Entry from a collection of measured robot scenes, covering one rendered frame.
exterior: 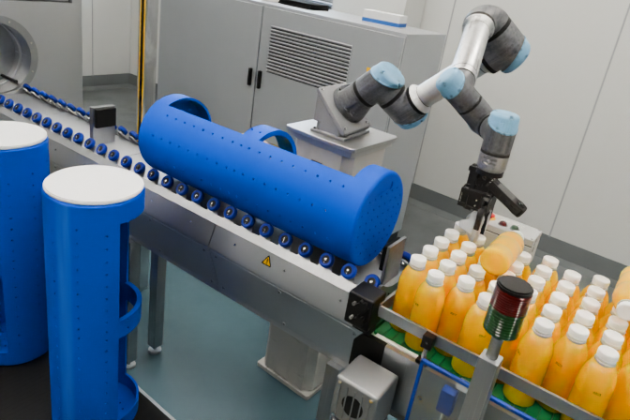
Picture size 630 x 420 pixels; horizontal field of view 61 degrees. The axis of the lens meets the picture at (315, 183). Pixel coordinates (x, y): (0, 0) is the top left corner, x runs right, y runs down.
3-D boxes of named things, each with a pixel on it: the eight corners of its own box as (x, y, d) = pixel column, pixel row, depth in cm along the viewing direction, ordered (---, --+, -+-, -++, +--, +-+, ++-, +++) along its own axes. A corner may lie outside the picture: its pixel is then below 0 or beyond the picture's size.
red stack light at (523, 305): (496, 292, 100) (502, 275, 99) (531, 307, 97) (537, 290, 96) (485, 307, 95) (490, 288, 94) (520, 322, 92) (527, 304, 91)
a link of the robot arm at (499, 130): (513, 110, 141) (528, 118, 134) (502, 149, 146) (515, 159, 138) (485, 106, 140) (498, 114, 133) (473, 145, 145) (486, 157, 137)
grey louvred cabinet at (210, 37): (201, 148, 503) (212, -16, 449) (398, 239, 388) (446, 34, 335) (152, 158, 462) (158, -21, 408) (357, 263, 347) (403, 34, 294)
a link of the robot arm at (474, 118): (473, 89, 150) (488, 98, 140) (497, 116, 154) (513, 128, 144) (452, 109, 152) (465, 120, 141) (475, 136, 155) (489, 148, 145)
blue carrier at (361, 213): (198, 159, 211) (202, 88, 200) (393, 247, 168) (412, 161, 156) (137, 177, 189) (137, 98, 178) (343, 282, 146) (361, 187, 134)
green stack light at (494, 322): (488, 314, 102) (496, 292, 100) (522, 330, 99) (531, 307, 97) (477, 329, 97) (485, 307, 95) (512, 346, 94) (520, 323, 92)
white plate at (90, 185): (54, 207, 142) (55, 212, 142) (157, 194, 158) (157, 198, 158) (33, 169, 161) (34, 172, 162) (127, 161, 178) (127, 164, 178)
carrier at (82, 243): (63, 456, 174) (149, 423, 191) (53, 213, 141) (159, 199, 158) (43, 397, 194) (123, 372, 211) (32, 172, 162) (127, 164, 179)
